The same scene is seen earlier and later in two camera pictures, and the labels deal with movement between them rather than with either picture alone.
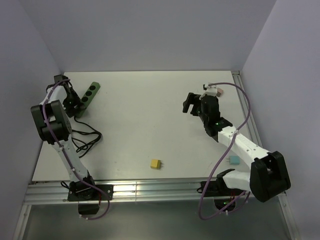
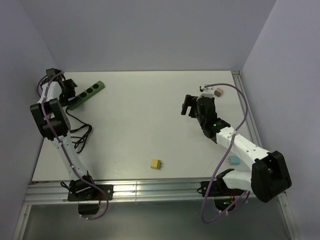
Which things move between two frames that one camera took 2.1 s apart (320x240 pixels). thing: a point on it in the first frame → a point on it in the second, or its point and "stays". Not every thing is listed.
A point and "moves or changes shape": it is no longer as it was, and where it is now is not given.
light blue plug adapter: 234,160 stays
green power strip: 88,97 moves or changes shape
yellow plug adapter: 155,164 stays
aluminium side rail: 251,123 stays
